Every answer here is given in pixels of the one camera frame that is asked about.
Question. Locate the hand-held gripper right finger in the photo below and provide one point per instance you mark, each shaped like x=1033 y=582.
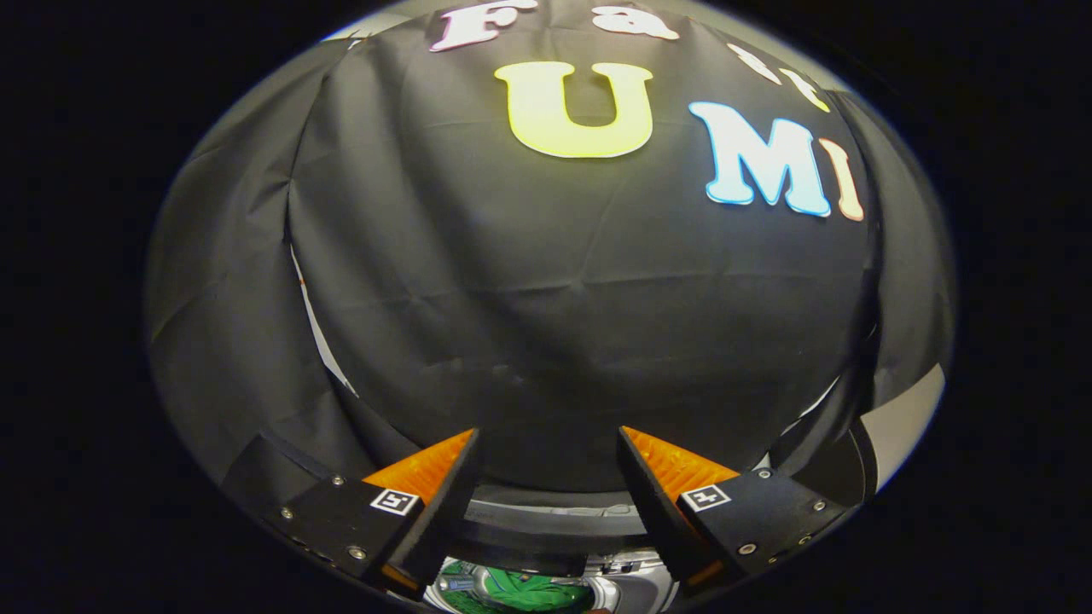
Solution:
x=653 y=512

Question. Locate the black backdrop cloth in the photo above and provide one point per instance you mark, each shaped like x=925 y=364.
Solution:
x=554 y=298

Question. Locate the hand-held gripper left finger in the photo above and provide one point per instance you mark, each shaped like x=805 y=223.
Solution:
x=444 y=512

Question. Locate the green polo shirt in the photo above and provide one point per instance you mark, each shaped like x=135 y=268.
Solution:
x=520 y=593

